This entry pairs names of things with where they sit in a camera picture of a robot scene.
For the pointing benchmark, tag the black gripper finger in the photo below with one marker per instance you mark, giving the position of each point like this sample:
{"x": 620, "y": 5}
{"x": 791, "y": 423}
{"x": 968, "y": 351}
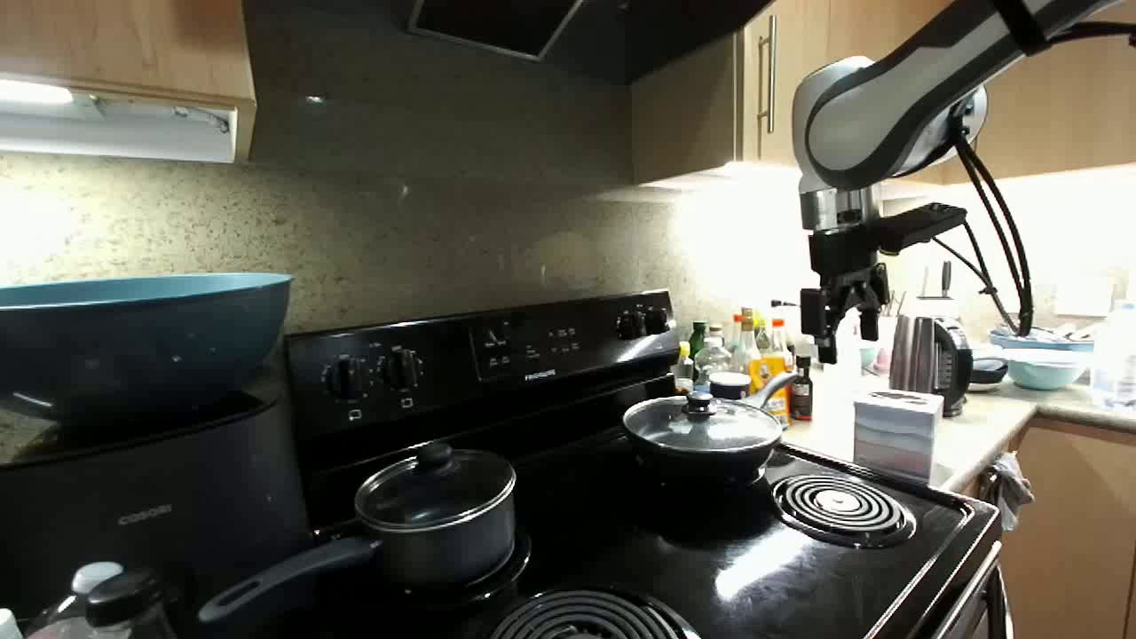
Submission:
{"x": 818, "y": 311}
{"x": 872, "y": 315}

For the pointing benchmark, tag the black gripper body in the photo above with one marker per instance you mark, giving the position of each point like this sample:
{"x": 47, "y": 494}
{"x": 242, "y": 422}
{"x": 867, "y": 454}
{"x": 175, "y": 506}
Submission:
{"x": 846, "y": 269}

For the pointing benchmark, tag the glass pot lid black knob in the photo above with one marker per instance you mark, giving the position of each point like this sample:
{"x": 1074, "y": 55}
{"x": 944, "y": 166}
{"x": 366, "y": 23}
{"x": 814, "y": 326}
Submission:
{"x": 437, "y": 491}

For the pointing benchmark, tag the grey white Franka robot arm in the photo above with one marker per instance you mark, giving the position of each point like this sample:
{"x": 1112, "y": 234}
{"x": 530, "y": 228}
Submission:
{"x": 875, "y": 113}

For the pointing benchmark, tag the glass pan lid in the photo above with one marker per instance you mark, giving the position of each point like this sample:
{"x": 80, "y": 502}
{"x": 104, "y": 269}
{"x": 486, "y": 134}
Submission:
{"x": 697, "y": 427}

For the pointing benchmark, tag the steel electric kettle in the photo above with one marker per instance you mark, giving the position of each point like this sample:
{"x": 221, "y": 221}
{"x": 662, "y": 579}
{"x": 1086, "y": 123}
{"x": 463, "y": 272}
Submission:
{"x": 926, "y": 359}

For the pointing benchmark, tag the yellow oil bottle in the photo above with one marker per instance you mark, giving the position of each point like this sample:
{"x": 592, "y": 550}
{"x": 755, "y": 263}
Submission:
{"x": 771, "y": 371}

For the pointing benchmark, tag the dark sauce bottle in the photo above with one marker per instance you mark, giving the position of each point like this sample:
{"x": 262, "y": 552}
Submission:
{"x": 801, "y": 398}

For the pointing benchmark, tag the clear glass bottle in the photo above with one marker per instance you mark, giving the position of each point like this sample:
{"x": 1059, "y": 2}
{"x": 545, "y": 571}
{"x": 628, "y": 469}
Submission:
{"x": 718, "y": 353}

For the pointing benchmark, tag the white tissue box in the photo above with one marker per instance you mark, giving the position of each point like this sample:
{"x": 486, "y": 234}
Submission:
{"x": 894, "y": 439}

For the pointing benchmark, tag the small black dish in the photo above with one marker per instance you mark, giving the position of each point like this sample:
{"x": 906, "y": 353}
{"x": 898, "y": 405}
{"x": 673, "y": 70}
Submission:
{"x": 986, "y": 371}

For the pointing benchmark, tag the black stove knob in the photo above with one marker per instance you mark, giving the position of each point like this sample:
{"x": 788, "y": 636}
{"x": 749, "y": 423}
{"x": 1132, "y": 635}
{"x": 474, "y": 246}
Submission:
{"x": 403, "y": 369}
{"x": 631, "y": 321}
{"x": 659, "y": 319}
{"x": 343, "y": 377}

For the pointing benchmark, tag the stack of plates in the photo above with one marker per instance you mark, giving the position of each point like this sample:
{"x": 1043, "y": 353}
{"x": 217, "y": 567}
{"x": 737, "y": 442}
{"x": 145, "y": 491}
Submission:
{"x": 1042, "y": 344}

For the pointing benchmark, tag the light blue bowl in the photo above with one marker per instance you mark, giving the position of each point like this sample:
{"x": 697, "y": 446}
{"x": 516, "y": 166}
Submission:
{"x": 1042, "y": 376}

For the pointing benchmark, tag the coil burner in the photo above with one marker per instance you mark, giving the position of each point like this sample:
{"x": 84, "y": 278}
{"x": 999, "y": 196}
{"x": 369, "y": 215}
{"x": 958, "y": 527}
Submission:
{"x": 589, "y": 620}
{"x": 842, "y": 506}

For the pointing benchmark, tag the hanging kitchen towel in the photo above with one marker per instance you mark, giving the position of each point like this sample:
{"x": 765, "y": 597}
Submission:
{"x": 1010, "y": 487}

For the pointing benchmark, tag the clear water bottle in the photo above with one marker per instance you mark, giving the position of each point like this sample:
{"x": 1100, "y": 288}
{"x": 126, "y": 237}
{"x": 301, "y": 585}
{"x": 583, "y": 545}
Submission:
{"x": 1117, "y": 356}

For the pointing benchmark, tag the black electric stove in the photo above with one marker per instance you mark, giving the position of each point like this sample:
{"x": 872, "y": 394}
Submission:
{"x": 733, "y": 556}

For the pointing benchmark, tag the wooden base cabinet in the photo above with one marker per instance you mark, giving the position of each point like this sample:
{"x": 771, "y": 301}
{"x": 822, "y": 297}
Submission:
{"x": 1070, "y": 533}

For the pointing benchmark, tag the black range hood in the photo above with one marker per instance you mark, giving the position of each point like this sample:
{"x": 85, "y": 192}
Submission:
{"x": 498, "y": 18}

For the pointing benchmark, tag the large blue wok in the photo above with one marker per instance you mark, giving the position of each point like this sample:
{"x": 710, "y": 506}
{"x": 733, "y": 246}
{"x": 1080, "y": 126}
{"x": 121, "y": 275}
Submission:
{"x": 144, "y": 344}

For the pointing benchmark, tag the black microwave oven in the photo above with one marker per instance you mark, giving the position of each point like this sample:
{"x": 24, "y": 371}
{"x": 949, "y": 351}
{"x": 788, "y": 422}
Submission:
{"x": 152, "y": 500}

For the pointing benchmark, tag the clear bottle black cap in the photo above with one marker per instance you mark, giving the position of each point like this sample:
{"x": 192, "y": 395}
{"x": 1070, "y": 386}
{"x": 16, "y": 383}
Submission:
{"x": 126, "y": 597}

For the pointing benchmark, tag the clear bottle white cap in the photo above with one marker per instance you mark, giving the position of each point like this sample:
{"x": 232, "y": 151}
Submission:
{"x": 90, "y": 572}

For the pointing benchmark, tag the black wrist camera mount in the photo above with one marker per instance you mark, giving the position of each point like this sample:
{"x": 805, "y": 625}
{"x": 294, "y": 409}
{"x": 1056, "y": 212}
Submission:
{"x": 915, "y": 227}

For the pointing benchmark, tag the wooden wall cabinets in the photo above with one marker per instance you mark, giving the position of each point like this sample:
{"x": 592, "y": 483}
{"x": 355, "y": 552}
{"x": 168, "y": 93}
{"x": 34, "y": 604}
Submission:
{"x": 697, "y": 108}

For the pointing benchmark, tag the wooden wall cabinet with light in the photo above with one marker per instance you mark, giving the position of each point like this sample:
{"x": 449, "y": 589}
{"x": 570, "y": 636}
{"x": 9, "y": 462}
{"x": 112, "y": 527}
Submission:
{"x": 117, "y": 47}

